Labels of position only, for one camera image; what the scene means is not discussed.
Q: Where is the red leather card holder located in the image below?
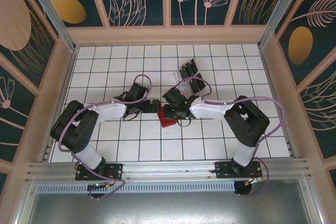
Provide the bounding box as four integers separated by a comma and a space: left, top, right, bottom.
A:
157, 105, 178, 129

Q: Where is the clear acrylic card stand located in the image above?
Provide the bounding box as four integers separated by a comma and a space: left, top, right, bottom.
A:
173, 59, 207, 95

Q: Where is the grey metal panel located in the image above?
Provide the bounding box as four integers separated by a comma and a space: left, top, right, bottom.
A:
14, 179, 325, 224

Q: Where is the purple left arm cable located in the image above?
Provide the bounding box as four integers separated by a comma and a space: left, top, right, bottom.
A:
59, 73, 153, 201

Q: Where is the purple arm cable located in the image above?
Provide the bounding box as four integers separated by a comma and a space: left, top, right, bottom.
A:
59, 73, 153, 201
174, 77, 286, 198

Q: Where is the thin black left gripper cable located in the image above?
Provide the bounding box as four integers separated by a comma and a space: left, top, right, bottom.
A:
122, 112, 140, 123

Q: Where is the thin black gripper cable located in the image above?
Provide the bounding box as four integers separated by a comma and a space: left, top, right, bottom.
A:
122, 112, 140, 123
177, 118, 192, 129

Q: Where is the thin black right gripper cable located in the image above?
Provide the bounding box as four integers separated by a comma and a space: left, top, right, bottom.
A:
177, 118, 192, 129

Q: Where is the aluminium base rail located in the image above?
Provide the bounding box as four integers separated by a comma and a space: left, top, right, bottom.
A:
26, 157, 312, 183

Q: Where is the aluminium table side rail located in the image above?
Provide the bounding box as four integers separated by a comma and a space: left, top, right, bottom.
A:
258, 47, 299, 159
39, 47, 80, 163

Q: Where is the slotted grey cable duct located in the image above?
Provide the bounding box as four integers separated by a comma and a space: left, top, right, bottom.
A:
36, 182, 236, 194

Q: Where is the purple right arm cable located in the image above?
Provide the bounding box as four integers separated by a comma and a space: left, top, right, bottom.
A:
174, 77, 286, 198

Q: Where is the aluminium corner post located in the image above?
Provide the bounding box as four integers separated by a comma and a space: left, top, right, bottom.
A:
22, 0, 79, 53
258, 0, 308, 49

